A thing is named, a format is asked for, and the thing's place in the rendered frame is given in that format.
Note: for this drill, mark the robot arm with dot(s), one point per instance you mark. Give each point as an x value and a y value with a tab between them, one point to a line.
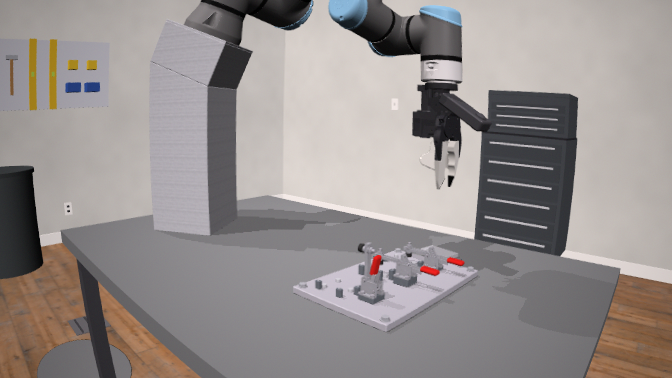
435	34

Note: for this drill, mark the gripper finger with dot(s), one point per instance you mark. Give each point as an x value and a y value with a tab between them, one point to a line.
452	157
440	150

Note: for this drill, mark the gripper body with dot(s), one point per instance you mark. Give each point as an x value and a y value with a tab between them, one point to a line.
433	113

